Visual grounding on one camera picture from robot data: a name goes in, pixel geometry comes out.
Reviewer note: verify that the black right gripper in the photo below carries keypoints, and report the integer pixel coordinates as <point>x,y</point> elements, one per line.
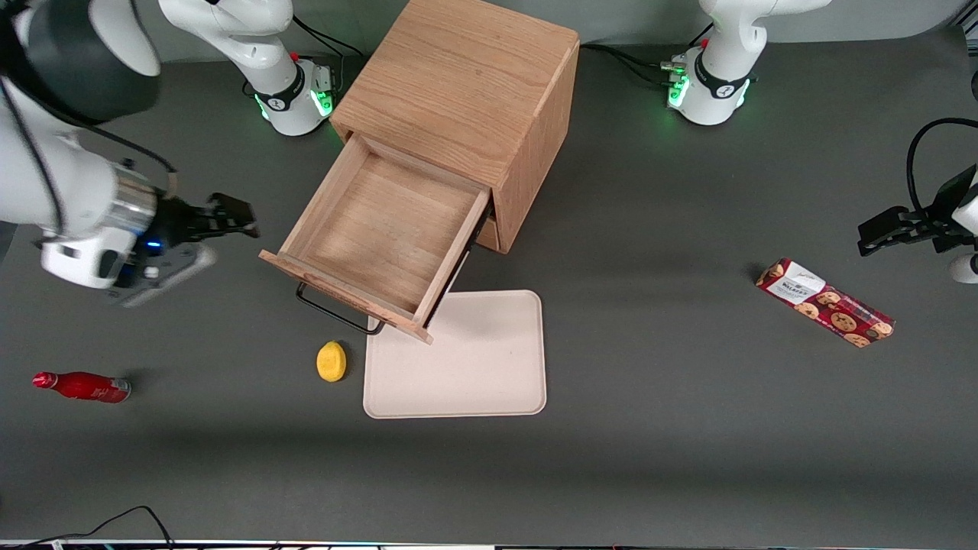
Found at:
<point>175,222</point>

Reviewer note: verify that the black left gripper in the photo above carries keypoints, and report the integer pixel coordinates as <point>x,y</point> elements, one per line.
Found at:
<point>937,217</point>

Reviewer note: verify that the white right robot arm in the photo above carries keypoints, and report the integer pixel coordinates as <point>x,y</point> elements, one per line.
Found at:
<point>46,176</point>

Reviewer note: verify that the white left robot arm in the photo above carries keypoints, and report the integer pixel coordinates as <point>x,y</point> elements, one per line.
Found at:
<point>718,69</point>

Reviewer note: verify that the wooden drawer cabinet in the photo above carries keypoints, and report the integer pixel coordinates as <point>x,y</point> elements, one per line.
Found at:
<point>466,84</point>

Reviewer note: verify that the red cookie box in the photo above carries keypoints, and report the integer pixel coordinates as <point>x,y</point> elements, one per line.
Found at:
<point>825,302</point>

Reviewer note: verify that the yellow lemon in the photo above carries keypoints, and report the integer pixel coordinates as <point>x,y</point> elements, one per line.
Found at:
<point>331,361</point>

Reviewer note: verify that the red bottle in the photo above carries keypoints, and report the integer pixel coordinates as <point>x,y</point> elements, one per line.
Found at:
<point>84,386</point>

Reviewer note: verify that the beige plastic tray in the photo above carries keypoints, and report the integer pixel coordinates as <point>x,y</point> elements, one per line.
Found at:
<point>489,359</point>

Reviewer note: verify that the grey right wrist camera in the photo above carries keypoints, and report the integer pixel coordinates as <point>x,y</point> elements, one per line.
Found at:
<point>179,269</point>

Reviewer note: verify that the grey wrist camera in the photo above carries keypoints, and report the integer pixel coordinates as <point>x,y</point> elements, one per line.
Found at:
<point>179,269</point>
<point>965,269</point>

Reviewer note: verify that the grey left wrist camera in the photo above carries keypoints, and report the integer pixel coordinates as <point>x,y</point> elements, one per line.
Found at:
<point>965,269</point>

